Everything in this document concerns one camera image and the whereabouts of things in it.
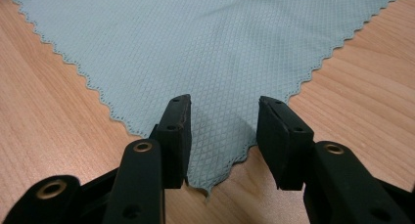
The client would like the teal microfibre cloth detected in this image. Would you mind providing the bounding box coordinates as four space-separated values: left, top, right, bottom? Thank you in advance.
7 0 405 198

